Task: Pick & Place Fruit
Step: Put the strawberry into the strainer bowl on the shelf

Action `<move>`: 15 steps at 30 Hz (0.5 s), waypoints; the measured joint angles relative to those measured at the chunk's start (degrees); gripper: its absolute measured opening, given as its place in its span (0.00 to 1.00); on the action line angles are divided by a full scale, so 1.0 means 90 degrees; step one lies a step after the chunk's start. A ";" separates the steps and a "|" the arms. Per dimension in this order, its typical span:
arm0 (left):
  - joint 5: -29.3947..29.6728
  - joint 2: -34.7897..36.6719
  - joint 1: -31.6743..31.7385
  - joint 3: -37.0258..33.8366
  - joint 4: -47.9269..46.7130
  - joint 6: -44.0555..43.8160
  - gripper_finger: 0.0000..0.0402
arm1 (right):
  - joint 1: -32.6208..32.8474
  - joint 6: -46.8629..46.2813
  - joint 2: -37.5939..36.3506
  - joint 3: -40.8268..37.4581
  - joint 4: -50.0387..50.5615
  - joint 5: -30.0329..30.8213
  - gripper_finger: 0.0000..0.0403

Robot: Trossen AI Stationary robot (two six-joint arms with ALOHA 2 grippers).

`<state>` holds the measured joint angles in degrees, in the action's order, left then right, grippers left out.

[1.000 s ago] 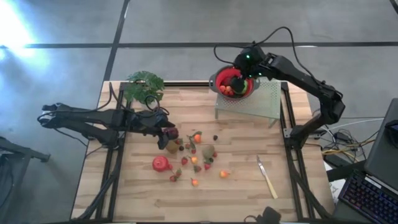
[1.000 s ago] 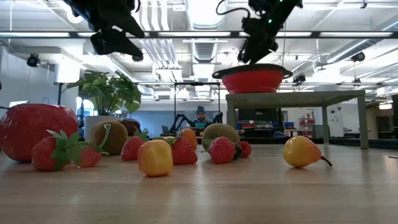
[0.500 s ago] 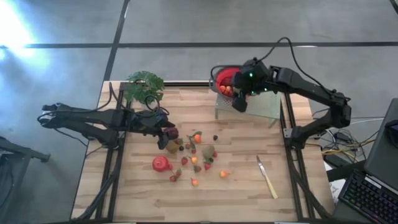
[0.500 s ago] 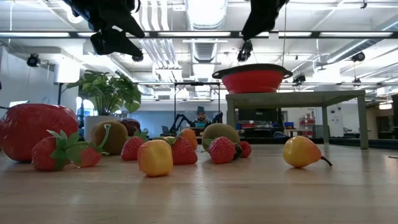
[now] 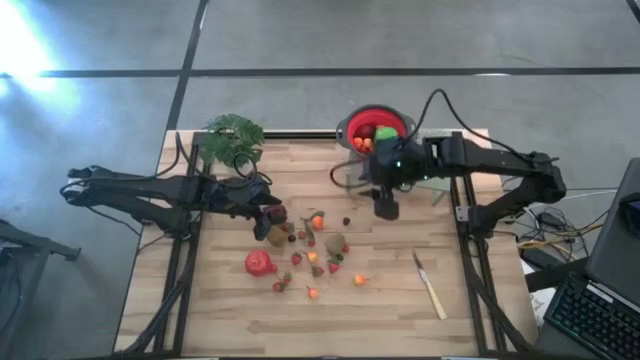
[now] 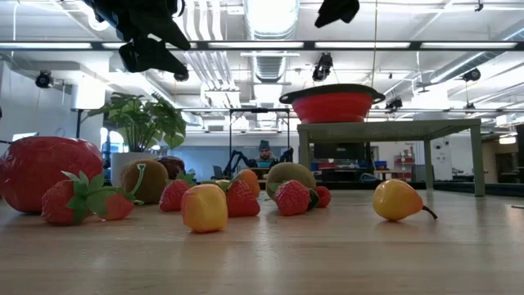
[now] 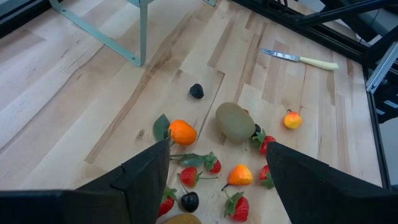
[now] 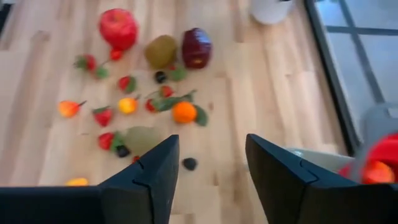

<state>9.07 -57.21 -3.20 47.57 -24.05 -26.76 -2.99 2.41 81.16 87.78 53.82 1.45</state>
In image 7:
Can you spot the black toy grape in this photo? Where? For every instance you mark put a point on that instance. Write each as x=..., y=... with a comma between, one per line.
x=190, y=202
x=257, y=128

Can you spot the silver aluminium profile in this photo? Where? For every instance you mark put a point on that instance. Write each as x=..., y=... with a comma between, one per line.
x=382, y=67

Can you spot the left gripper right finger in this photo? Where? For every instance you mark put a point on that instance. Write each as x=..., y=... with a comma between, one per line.
x=320, y=199

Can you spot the small yellow-orange toy pear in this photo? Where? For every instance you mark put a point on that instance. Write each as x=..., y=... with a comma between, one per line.
x=293, y=121
x=241, y=175

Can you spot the black toy blackberry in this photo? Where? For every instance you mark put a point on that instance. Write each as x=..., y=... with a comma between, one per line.
x=196, y=91

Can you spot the orange toy mandarin with leaves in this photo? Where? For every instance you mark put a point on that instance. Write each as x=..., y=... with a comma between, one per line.
x=183, y=132

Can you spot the small red toy strawberry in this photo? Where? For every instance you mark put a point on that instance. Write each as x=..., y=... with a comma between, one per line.
x=215, y=167
x=167, y=206
x=267, y=144
x=265, y=172
x=241, y=210
x=188, y=176

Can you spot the brown toy kiwi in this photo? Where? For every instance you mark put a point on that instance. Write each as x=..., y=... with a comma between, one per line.
x=182, y=220
x=234, y=123

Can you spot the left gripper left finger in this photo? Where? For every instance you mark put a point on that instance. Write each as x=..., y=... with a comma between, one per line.
x=133, y=199

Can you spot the green perforated metal shelf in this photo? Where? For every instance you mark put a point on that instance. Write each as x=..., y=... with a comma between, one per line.
x=143, y=31

